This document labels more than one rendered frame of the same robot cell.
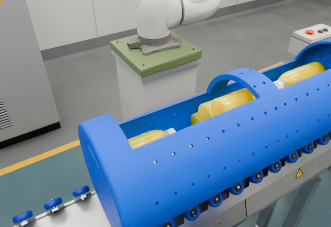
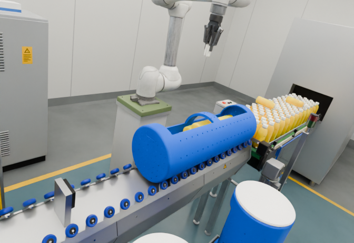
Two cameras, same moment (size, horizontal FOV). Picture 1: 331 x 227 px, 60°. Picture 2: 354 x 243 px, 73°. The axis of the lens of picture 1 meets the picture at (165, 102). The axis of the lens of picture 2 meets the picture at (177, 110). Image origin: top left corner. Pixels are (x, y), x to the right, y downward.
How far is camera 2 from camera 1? 0.68 m
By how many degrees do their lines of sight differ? 23
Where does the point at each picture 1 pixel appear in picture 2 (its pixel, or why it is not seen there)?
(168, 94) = not seen: hidden behind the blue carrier
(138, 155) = (174, 137)
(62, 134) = (47, 165)
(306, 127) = (230, 137)
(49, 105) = (42, 140)
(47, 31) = not seen: hidden behind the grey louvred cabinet
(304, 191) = (223, 186)
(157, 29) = (150, 91)
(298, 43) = (218, 107)
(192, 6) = (168, 82)
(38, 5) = not seen: hidden behind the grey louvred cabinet
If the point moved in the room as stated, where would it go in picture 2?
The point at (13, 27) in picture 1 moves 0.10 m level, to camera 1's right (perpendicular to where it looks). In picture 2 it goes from (35, 80) to (47, 82)
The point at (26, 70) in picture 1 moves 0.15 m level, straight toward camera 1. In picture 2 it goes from (33, 112) to (39, 119)
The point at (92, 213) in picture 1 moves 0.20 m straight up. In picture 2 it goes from (134, 177) to (139, 145)
